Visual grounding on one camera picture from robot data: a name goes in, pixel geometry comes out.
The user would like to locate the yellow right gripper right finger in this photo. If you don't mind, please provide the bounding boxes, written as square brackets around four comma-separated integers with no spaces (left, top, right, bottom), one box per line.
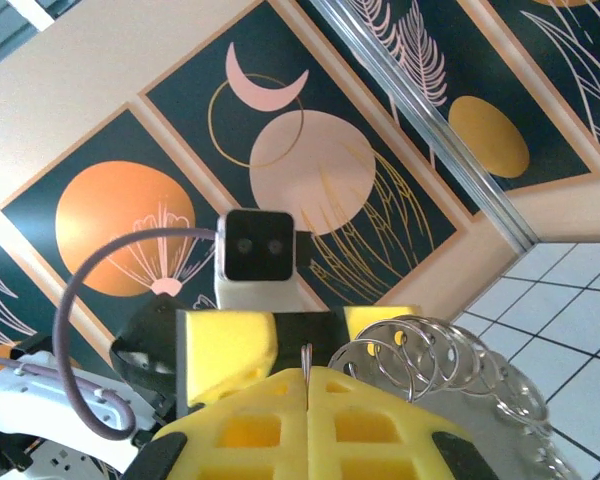
[307,366,501,480]

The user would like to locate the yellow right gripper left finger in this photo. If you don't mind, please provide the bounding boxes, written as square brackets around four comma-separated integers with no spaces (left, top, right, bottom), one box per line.
[124,366,309,480]

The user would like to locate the silver split key ring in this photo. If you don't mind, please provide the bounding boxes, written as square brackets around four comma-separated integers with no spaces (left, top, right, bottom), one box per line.
[328,338,416,404]
[489,359,552,437]
[352,319,439,396]
[424,327,499,394]
[301,343,315,401]
[397,323,464,391]

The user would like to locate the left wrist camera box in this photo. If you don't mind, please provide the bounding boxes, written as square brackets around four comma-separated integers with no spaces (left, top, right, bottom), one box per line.
[213,208,305,312]

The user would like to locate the aluminium corner post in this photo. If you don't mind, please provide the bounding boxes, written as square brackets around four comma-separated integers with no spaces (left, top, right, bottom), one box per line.
[309,0,541,256]

